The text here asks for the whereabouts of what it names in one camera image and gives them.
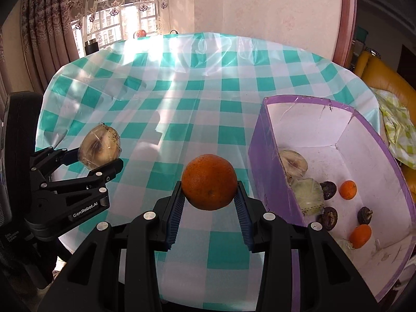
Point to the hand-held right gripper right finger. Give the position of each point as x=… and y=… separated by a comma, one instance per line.
x=243, y=216

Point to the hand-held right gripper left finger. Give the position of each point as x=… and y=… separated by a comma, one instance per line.
x=173, y=216

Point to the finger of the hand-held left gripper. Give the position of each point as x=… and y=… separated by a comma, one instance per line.
x=52, y=159
x=97, y=177

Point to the plastic-wrapped halved fruit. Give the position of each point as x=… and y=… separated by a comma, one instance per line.
x=99, y=146
x=294, y=165

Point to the orange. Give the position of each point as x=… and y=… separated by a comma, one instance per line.
x=348, y=190
x=209, y=182
x=360, y=236

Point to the plastic-wrapped green cabbage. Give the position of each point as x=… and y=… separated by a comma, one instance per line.
x=308, y=196

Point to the dark round fruit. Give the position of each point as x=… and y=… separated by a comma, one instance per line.
x=328, y=190
x=328, y=218
x=364, y=216

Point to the plastic-wrapped pale fruit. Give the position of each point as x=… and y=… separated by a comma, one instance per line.
x=345, y=247

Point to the purple-edged white cardboard box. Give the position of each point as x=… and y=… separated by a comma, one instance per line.
x=357, y=143

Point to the black cup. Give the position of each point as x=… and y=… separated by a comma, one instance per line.
x=91, y=46

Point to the teal checked tablecloth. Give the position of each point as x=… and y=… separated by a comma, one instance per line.
x=201, y=97

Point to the brown patterned drape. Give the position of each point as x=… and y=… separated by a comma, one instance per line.
x=42, y=26

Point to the red round ornament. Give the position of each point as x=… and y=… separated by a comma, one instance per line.
x=140, y=34

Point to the floral lace curtain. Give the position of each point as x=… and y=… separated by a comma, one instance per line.
x=130, y=3

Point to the green checked cloth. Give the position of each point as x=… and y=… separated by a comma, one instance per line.
x=401, y=126

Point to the yellow leather sofa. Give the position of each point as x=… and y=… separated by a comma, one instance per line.
x=386, y=78

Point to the stacked storage boxes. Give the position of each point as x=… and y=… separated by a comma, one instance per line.
x=360, y=40

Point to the red wooden door frame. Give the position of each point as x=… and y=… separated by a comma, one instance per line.
x=346, y=19

